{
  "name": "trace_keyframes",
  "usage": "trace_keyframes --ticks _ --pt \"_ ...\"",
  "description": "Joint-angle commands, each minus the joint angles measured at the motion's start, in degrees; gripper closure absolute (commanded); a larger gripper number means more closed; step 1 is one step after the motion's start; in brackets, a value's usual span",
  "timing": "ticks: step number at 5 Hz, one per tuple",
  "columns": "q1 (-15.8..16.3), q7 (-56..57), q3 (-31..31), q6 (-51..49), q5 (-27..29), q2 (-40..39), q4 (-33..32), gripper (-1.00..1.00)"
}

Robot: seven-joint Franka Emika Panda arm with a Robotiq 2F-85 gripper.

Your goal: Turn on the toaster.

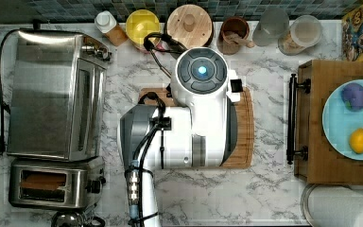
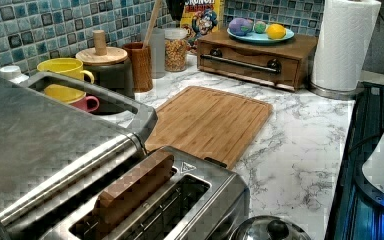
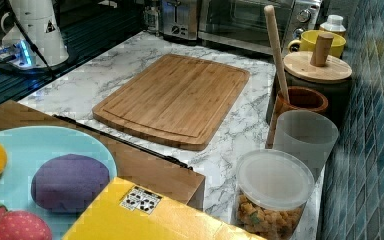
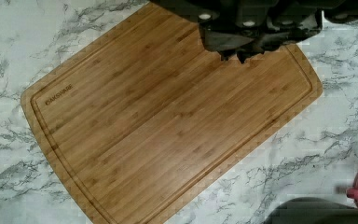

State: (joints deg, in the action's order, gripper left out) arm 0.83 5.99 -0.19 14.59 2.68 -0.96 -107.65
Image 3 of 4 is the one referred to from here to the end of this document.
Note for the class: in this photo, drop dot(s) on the white lidded bottle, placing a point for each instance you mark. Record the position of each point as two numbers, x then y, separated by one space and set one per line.
334 24

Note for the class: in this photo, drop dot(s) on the yellow cardboard box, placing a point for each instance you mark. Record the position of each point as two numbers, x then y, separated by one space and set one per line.
125 211

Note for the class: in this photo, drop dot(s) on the brown wooden utensil holder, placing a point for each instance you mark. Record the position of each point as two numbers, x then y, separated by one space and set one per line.
300 98

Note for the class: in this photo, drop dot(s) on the silver two-slot toaster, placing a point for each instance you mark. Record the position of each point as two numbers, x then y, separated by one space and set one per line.
180 18

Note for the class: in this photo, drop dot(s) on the dark canister with wooden lid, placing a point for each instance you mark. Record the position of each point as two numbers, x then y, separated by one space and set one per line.
319 70

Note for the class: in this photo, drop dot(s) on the light blue plate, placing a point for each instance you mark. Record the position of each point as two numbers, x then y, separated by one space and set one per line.
28 148

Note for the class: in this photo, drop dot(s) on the red toy strawberry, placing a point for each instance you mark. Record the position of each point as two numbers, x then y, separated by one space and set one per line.
22 225

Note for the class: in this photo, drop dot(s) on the clear container with food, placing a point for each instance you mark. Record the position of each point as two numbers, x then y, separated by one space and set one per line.
271 193

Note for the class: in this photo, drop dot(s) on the purple toy eggplant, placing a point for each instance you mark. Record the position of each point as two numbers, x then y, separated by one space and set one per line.
69 183

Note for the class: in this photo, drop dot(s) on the yellow ceramic mug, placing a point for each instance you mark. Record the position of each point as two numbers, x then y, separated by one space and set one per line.
308 39

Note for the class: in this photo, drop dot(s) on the bamboo cutting board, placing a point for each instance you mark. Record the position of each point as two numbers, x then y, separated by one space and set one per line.
177 101

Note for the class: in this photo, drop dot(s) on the frosted plastic cup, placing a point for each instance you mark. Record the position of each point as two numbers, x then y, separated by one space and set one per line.
308 136

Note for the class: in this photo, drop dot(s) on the glass jar beside toaster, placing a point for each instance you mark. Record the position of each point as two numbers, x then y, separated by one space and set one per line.
152 16

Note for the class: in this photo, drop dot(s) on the wooden drawer box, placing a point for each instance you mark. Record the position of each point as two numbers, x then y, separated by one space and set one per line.
159 173

